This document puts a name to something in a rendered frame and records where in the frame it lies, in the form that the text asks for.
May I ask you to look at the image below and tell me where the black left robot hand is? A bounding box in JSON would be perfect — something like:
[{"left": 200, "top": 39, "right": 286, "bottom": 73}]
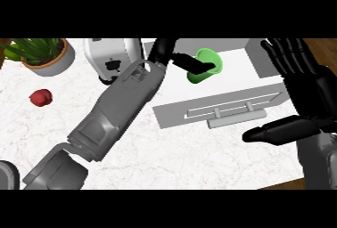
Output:
[{"left": 147, "top": 37, "right": 217, "bottom": 75}]

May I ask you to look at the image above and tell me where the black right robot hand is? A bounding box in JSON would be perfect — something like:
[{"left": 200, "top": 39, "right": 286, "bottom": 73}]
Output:
[{"left": 240, "top": 37, "right": 337, "bottom": 147}]

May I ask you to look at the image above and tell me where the green cup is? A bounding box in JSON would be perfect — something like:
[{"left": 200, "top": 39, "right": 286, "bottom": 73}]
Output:
[{"left": 186, "top": 47, "right": 223, "bottom": 85}]

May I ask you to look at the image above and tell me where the white open drawer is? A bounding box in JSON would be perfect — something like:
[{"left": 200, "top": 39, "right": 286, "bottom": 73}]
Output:
[{"left": 143, "top": 37, "right": 291, "bottom": 130}]

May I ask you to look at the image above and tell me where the white toaster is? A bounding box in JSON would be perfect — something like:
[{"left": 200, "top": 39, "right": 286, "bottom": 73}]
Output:
[{"left": 82, "top": 37, "right": 147, "bottom": 86}]

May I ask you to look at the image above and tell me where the potted green plant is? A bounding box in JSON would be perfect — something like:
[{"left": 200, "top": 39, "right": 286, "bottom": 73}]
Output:
[{"left": 0, "top": 37, "right": 76, "bottom": 77}]

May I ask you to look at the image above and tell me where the red apple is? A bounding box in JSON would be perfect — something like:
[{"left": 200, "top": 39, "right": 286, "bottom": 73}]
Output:
[{"left": 29, "top": 88, "right": 54, "bottom": 108}]

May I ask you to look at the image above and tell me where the dark grey rounded object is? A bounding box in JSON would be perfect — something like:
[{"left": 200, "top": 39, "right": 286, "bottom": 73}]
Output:
[{"left": 0, "top": 160, "right": 20, "bottom": 191}]

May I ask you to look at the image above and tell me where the grey drawer front with handle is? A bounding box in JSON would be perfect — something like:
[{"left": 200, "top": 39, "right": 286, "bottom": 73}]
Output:
[{"left": 150, "top": 83, "right": 291, "bottom": 130}]

